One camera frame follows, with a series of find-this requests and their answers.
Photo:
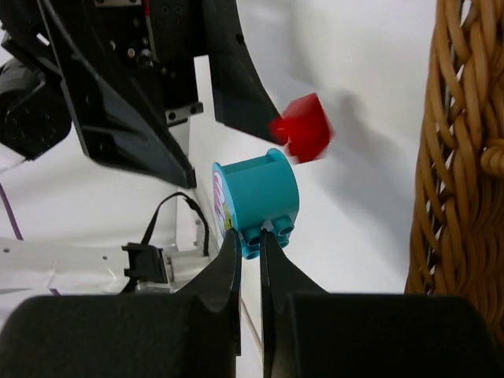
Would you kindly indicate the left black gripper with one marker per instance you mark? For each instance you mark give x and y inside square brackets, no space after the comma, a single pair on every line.
[118,125]

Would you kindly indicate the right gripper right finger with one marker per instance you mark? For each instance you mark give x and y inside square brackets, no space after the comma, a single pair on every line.
[308,332]

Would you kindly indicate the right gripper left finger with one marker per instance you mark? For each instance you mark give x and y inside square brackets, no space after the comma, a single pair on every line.
[194,332]

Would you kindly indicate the blue fish lego assembly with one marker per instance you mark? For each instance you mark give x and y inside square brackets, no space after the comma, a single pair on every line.
[257,194]

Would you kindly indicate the small red lego cube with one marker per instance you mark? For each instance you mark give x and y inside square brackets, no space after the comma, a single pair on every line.
[303,128]

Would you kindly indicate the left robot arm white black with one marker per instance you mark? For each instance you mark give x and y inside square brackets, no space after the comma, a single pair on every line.
[70,226]

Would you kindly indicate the brown wicker divided basket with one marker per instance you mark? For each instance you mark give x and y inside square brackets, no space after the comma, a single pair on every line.
[456,238]

